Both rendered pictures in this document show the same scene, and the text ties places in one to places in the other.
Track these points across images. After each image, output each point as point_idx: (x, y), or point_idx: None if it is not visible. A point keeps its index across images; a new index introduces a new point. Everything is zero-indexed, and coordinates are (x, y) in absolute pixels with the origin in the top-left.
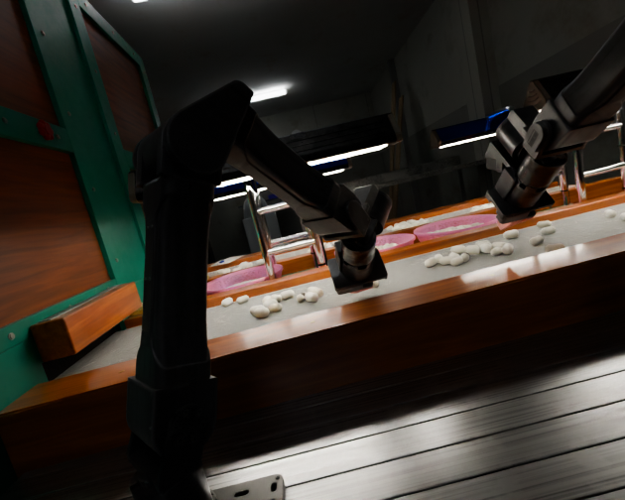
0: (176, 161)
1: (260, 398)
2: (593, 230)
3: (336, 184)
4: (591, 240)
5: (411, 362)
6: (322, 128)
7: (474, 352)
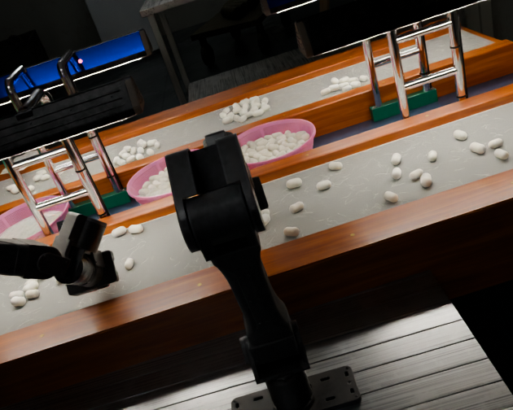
0: None
1: (3, 399)
2: (357, 192)
3: (23, 248)
4: (335, 215)
5: (124, 364)
6: (52, 102)
7: (177, 353)
